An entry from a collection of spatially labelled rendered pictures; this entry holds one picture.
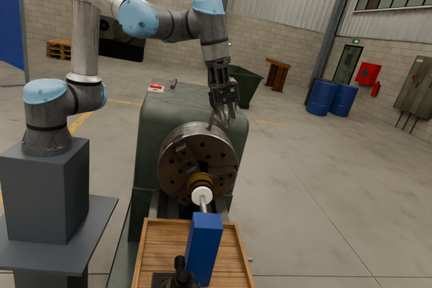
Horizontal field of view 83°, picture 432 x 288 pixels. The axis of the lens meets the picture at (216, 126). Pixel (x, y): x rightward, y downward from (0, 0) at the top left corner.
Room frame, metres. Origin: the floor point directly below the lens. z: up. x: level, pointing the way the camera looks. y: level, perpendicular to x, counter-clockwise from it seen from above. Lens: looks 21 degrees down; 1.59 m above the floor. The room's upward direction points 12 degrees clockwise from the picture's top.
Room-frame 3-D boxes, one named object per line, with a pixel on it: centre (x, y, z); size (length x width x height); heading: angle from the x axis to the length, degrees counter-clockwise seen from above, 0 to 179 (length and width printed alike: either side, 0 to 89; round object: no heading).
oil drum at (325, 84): (6.91, -2.72, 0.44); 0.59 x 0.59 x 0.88
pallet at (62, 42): (7.54, 4.88, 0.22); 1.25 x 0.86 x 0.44; 15
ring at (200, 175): (0.73, 0.01, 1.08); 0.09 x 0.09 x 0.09; 12
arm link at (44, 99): (0.75, 0.56, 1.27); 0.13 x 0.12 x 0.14; 157
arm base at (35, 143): (0.75, 0.57, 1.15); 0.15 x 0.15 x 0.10
